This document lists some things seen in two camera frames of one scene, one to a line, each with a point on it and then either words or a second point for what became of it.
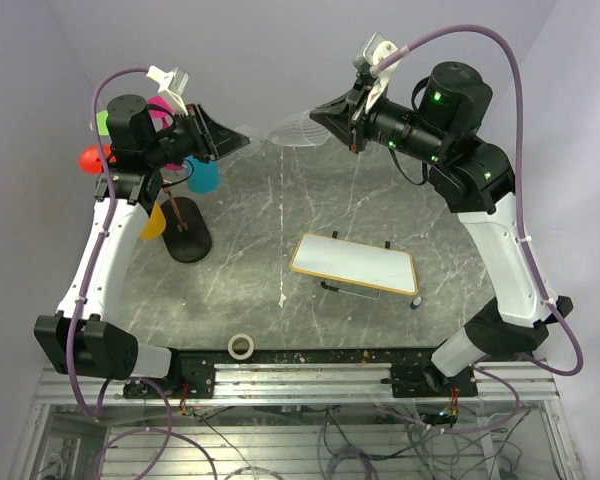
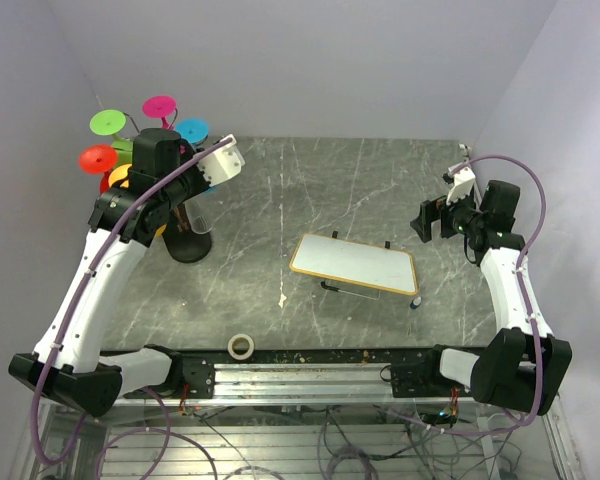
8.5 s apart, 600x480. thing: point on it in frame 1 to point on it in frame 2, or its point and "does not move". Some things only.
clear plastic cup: x=302 y=131 to x=202 y=211
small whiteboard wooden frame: x=355 y=260 does not move
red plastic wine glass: x=92 y=158 does not move
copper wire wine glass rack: x=185 y=235 does not move
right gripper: x=351 y=126 to x=433 y=210
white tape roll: x=241 y=357 does not move
